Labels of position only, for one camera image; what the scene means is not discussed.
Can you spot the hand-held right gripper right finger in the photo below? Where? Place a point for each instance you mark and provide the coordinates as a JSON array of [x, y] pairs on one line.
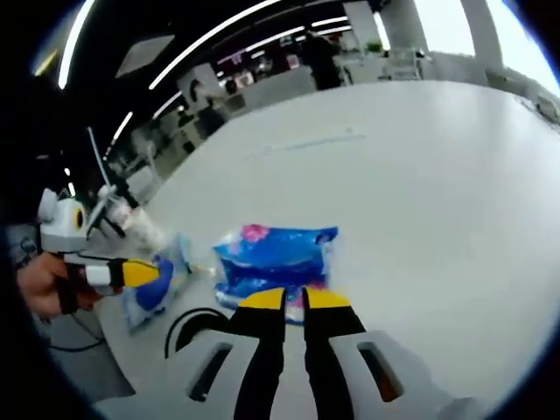
[[341, 350]]

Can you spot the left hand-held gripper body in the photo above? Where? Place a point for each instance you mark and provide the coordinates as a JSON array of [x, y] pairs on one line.
[[61, 227]]

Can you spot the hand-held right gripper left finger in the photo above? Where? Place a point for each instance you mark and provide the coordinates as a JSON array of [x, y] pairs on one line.
[[258, 350]]

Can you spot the blue white packet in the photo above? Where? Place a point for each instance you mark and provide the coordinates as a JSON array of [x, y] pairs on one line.
[[149, 302]]

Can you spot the clear plastic bottle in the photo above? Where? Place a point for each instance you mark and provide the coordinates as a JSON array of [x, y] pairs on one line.
[[122, 214]]

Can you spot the blue tissue packet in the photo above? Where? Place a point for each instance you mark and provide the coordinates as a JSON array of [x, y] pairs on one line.
[[275, 258]]

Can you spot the person's left hand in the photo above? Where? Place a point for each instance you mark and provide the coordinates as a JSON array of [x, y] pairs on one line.
[[44, 284]]

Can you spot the dark computer monitor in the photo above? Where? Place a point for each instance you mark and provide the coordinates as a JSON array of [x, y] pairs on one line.
[[98, 157]]

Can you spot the white table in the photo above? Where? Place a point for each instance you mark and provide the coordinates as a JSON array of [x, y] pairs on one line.
[[415, 184]]

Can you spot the white chair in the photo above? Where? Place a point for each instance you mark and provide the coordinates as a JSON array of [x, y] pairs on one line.
[[402, 63]]

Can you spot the green potted plant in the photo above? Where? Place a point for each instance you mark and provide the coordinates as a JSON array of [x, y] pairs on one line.
[[375, 46]]

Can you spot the white device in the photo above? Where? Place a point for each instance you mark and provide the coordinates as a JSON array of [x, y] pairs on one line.
[[547, 107]]

